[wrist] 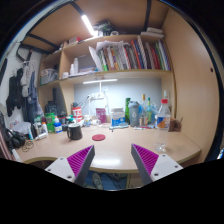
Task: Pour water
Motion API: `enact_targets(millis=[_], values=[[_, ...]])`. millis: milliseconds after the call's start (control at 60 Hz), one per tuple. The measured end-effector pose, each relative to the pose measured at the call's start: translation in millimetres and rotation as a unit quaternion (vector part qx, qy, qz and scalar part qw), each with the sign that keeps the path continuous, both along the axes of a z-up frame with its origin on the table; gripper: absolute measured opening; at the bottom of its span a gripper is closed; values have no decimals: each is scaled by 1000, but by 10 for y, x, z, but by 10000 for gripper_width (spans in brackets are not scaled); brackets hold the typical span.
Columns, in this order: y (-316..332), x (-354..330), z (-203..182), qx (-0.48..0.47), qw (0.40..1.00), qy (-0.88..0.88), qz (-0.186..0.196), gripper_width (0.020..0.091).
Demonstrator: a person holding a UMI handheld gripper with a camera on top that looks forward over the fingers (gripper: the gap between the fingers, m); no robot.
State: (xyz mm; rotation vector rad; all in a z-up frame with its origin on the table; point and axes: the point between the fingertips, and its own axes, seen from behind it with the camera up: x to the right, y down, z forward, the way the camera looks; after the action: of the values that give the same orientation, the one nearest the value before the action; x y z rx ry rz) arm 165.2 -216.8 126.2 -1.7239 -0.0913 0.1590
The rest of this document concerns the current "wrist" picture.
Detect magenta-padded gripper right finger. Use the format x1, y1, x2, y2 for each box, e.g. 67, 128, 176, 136
130, 143, 184, 186

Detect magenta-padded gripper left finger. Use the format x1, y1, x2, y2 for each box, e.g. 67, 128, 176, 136
44, 144, 96, 187

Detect clear red-capped drink bottle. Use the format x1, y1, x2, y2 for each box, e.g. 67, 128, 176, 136
154, 98, 172, 154

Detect black mug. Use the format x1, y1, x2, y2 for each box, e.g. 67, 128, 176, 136
66, 122, 84, 141

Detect flat round red coaster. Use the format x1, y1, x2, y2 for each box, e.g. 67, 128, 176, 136
91, 133, 107, 142

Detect white bottle with blue label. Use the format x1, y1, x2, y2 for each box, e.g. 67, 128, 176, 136
53, 115, 63, 134

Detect light blue hairbrush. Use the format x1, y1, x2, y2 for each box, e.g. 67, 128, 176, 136
109, 123, 129, 130

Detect brown mug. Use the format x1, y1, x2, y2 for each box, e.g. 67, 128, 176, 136
168, 117, 184, 133

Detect red and white can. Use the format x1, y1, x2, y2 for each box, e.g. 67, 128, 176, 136
71, 106, 83, 124

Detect green-capped bottle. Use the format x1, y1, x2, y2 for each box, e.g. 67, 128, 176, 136
146, 97, 153, 125

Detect green plastic container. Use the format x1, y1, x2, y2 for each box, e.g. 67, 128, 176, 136
44, 112, 56, 133

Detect magenta pouch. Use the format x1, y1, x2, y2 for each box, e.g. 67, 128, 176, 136
95, 107, 108, 124

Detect white and blue carton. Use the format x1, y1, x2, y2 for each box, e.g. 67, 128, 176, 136
110, 107, 126, 128

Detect tall green bottle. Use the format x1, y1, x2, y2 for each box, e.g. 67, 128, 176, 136
124, 97, 132, 125

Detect clear glass bottle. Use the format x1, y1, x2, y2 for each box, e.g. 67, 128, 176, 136
162, 89, 171, 101

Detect black bag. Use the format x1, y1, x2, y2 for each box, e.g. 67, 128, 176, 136
0, 113, 27, 152

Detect white desk lamp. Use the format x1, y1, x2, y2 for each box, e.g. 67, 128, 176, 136
82, 78, 118, 101

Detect dark hanging clothes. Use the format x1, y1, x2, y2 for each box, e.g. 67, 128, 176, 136
5, 59, 39, 118

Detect wooden shelf unit with books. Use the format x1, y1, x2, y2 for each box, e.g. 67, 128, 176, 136
37, 26, 177, 101

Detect ceiling tube light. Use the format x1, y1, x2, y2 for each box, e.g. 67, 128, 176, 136
81, 14, 96, 37

